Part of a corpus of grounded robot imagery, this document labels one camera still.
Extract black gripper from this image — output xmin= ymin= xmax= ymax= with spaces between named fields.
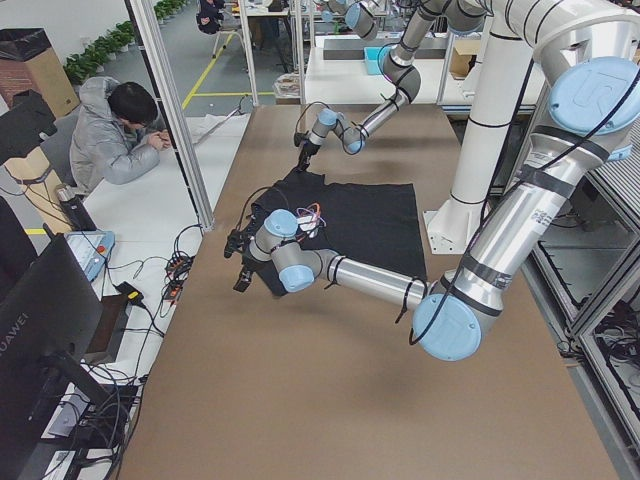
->
xmin=233 ymin=243 xmax=265 ymax=292
xmin=298 ymin=140 xmax=319 ymax=172

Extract black t-shirt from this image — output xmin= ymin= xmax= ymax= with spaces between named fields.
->
xmin=225 ymin=169 xmax=427 ymax=306

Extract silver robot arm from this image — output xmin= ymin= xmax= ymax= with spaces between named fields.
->
xmin=293 ymin=1 xmax=487 ymax=171
xmin=226 ymin=56 xmax=639 ymax=361

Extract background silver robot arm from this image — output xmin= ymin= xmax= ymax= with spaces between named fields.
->
xmin=314 ymin=0 xmax=379 ymax=40

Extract orange power strip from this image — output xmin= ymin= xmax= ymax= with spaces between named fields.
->
xmin=162 ymin=253 xmax=194 ymax=302

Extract blue plastic bin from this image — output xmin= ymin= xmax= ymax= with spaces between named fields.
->
xmin=363 ymin=44 xmax=393 ymax=76

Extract teach pendant with red button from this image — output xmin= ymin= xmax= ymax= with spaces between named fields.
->
xmin=64 ymin=230 xmax=115 ymax=281

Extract person in grey jacket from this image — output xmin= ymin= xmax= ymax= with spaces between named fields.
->
xmin=69 ymin=76 xmax=171 ymax=196

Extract black Huawei monitor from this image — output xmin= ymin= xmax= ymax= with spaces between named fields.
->
xmin=1 ymin=235 xmax=109 ymax=479

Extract cardboard box with black bag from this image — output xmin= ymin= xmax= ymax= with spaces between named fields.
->
xmin=1 ymin=28 xmax=80 ymax=118

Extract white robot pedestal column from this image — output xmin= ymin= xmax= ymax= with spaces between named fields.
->
xmin=422 ymin=0 xmax=640 ymax=256

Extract aluminium frame post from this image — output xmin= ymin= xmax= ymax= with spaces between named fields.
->
xmin=124 ymin=0 xmax=214 ymax=232

